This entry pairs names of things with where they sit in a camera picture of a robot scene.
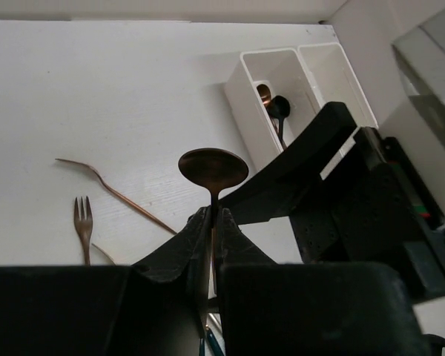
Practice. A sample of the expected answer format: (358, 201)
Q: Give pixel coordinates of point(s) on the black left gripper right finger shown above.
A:
(231, 246)

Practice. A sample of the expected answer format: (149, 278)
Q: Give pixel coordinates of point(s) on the white container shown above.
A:
(332, 79)
(259, 77)

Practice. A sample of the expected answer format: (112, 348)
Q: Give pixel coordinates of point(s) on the black round spoon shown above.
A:
(279, 109)

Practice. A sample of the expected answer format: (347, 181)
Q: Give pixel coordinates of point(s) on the silver fork green handle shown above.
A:
(211, 337)

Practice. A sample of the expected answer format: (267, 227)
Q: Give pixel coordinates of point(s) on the white left container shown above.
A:
(259, 77)

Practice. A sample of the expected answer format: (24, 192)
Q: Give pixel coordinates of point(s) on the brown wooden fork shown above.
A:
(83, 222)

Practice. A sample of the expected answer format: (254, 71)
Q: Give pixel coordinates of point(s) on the thin copper bent fork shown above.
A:
(120, 196)

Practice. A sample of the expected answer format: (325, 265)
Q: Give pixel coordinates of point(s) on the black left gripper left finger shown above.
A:
(175, 304)

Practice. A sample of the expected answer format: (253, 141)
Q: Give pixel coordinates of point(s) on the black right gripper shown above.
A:
(372, 207)

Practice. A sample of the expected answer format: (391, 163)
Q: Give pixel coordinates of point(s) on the small copper ridged spoon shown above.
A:
(214, 169)

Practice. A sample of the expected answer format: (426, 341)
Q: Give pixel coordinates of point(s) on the copper round spoon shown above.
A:
(265, 95)

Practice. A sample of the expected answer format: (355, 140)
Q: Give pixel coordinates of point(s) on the white right container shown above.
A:
(332, 79)

